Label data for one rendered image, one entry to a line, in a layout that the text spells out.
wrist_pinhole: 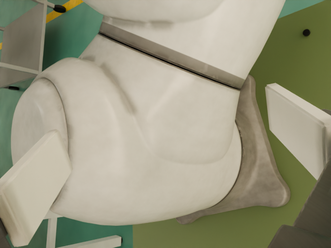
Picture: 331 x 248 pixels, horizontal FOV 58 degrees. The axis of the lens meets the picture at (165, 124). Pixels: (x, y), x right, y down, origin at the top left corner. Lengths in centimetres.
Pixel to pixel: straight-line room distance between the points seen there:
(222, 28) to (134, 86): 8
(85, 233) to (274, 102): 202
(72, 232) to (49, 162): 212
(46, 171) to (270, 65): 33
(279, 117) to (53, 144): 13
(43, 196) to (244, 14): 19
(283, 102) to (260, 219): 28
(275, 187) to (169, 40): 23
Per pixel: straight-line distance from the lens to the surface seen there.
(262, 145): 39
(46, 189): 17
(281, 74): 42
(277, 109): 17
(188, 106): 24
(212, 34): 24
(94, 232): 206
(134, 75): 24
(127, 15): 24
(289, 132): 16
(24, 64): 277
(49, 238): 214
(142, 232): 56
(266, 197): 39
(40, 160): 17
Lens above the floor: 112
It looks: 46 degrees down
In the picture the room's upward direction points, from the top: 82 degrees counter-clockwise
